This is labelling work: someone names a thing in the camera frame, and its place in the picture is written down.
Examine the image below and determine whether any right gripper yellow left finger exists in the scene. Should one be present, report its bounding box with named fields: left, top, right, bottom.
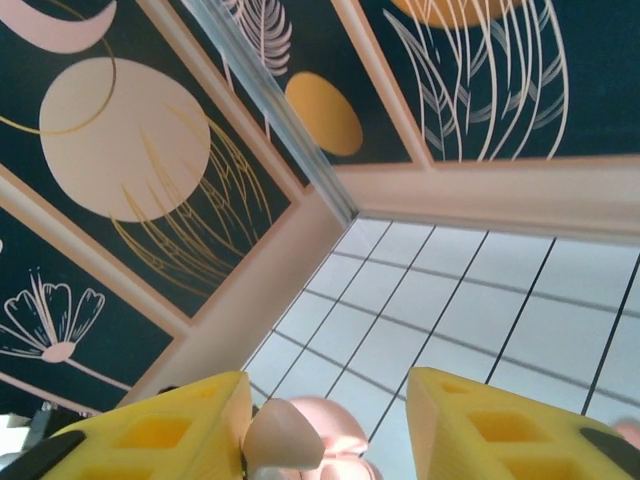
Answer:
left=42, top=368, right=255, bottom=480

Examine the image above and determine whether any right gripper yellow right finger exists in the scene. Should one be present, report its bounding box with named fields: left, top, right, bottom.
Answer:
left=404, top=366, right=640, bottom=480

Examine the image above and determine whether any coral earbud charging case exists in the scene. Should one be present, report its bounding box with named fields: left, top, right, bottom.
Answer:
left=612, top=417, right=640, bottom=445

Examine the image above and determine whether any light pink wireless earbud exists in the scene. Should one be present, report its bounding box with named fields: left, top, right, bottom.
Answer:
left=242, top=398, right=325, bottom=480

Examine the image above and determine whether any light pink earbud charging case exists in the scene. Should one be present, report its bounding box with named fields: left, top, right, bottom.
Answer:
left=287, top=396, right=387, bottom=480

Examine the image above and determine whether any aluminium corner post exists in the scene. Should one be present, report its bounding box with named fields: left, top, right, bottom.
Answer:
left=182, top=0, right=359, bottom=224

